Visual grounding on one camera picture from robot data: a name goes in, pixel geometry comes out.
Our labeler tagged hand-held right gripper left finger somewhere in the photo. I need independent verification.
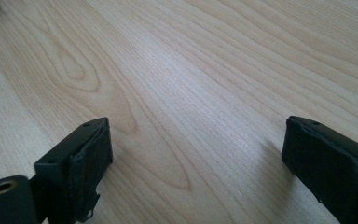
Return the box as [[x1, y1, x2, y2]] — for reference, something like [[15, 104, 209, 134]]
[[31, 117, 114, 224]]

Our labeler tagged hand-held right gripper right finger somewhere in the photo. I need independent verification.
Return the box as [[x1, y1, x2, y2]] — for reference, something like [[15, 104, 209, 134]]
[[281, 115, 358, 224]]

